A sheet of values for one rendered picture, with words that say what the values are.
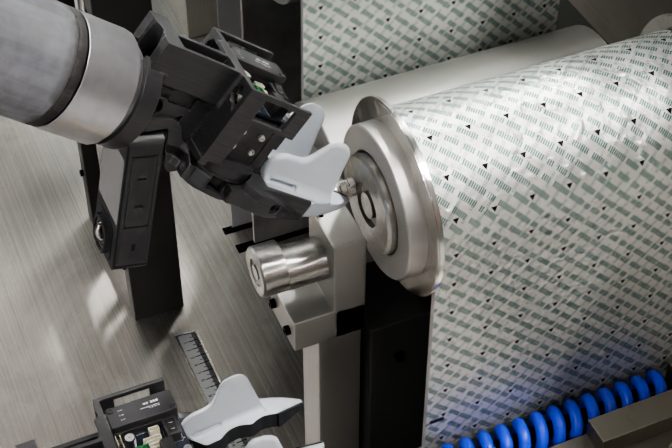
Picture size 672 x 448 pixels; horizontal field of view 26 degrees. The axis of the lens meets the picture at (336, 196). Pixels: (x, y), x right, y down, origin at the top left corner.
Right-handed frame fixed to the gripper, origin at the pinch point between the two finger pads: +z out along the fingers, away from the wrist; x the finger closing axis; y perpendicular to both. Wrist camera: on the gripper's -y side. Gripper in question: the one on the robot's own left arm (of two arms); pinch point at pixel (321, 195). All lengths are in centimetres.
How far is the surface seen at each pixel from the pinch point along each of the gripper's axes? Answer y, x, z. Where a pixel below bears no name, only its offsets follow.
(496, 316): -0.1, -8.4, 13.5
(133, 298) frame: -30.3, 24.9, 13.4
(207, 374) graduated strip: -30.2, 15.8, 18.5
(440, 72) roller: 8.3, 11.0, 12.7
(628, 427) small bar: -2.8, -14.1, 28.3
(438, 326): -2.4, -8.4, 9.2
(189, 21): -18, 65, 29
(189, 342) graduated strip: -30.3, 20.2, 18.4
